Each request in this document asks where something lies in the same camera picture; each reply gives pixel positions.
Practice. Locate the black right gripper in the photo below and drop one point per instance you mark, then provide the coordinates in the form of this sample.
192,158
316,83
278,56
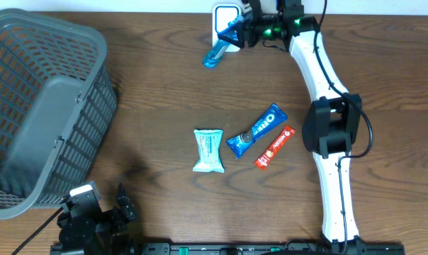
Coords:
252,40

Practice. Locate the teal sanitizer bottle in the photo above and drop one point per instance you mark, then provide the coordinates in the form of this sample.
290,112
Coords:
214,56

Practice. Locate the blue Oreo cookie pack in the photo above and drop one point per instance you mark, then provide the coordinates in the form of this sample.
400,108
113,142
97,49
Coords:
268,120

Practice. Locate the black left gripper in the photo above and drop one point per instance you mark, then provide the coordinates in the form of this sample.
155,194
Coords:
119,222

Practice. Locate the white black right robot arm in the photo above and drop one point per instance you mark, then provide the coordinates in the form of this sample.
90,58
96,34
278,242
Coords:
332,122

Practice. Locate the mint green wipes pack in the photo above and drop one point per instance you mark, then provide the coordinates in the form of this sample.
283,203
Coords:
208,142

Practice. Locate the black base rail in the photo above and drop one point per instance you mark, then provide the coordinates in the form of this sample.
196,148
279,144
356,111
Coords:
235,249

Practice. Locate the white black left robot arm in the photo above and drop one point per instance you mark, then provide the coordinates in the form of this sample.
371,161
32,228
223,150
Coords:
86,229

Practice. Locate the grey plastic mesh basket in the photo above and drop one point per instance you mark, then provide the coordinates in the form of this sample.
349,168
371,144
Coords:
56,105

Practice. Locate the red Nescafe stick sachet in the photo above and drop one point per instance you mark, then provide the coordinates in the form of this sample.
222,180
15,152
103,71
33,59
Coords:
272,150

